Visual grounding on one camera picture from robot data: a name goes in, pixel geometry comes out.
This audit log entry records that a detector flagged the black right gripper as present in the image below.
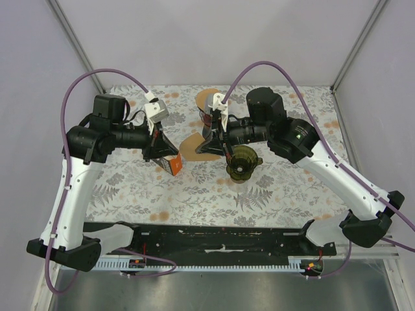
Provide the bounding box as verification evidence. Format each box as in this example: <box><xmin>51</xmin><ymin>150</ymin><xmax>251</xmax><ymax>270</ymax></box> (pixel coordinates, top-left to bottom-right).
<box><xmin>196</xmin><ymin>113</ymin><xmax>272</xmax><ymax>159</ymax></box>

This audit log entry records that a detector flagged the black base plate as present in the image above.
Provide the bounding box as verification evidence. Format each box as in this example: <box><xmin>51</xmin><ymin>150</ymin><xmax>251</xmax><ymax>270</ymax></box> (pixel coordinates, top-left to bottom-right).
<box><xmin>129</xmin><ymin>224</ymin><xmax>337</xmax><ymax>265</ymax></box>

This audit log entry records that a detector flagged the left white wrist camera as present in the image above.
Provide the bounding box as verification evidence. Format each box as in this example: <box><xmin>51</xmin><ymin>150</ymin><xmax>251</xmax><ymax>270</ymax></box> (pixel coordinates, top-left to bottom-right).
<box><xmin>144</xmin><ymin>91</ymin><xmax>169</xmax><ymax>125</ymax></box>

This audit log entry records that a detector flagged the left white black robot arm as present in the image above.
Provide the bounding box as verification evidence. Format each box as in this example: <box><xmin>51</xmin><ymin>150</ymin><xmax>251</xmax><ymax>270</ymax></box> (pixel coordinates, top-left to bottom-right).
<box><xmin>27</xmin><ymin>94</ymin><xmax>178</xmax><ymax>272</ymax></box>

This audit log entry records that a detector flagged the orange coffee filter box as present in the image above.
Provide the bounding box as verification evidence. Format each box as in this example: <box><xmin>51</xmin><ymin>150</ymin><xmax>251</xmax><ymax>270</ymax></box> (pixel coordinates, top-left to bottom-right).
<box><xmin>152</xmin><ymin>153</ymin><xmax>182</xmax><ymax>176</ymax></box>

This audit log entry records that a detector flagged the aluminium frame post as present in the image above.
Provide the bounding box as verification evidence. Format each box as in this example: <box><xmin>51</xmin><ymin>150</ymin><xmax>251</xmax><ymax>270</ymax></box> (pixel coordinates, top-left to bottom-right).
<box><xmin>48</xmin><ymin>0</ymin><xmax>107</xmax><ymax>95</ymax></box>
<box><xmin>329</xmin><ymin>0</ymin><xmax>392</xmax><ymax>93</ymax></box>

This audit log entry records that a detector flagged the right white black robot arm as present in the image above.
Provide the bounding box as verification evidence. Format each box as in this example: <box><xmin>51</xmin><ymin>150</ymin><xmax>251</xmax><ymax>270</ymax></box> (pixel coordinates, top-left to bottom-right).
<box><xmin>195</xmin><ymin>87</ymin><xmax>405</xmax><ymax>255</ymax></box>

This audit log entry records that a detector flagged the green glass dripper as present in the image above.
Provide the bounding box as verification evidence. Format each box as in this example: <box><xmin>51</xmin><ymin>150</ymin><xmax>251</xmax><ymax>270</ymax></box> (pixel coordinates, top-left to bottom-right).
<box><xmin>226</xmin><ymin>145</ymin><xmax>263</xmax><ymax>183</ymax></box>

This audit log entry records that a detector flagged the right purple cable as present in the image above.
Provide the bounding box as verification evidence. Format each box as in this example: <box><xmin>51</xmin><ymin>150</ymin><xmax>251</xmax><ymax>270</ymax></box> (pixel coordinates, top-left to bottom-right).
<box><xmin>222</xmin><ymin>60</ymin><xmax>415</xmax><ymax>279</ymax></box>

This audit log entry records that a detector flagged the light blue cable duct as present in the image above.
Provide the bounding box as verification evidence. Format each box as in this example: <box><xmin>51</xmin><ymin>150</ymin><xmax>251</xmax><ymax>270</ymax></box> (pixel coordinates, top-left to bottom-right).
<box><xmin>92</xmin><ymin>256</ymin><xmax>305</xmax><ymax>273</ymax></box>

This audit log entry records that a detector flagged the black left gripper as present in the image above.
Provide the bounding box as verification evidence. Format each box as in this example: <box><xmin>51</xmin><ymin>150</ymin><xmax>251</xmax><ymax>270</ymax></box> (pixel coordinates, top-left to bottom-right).
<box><xmin>112</xmin><ymin>117</ymin><xmax>179</xmax><ymax>163</ymax></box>

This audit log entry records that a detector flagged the left aluminium frame post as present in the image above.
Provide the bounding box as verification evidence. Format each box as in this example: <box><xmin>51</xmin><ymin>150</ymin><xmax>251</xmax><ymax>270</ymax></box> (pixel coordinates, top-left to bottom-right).
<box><xmin>48</xmin><ymin>0</ymin><xmax>107</xmax><ymax>95</ymax></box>

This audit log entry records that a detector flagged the brown paper coffee filter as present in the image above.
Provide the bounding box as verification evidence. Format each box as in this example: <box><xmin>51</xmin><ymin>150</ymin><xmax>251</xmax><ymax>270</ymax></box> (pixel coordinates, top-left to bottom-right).
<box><xmin>195</xmin><ymin>88</ymin><xmax>219</xmax><ymax>111</ymax></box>

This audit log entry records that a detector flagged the floral patterned table mat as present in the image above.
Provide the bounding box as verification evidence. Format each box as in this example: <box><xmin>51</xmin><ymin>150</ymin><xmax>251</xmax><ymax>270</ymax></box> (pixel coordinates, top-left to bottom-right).
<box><xmin>85</xmin><ymin>86</ymin><xmax>348</xmax><ymax>227</ymax></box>

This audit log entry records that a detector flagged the right aluminium frame post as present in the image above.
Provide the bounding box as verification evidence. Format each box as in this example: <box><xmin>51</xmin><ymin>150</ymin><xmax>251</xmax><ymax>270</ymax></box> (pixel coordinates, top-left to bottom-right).
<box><xmin>329</xmin><ymin>0</ymin><xmax>392</xmax><ymax>93</ymax></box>

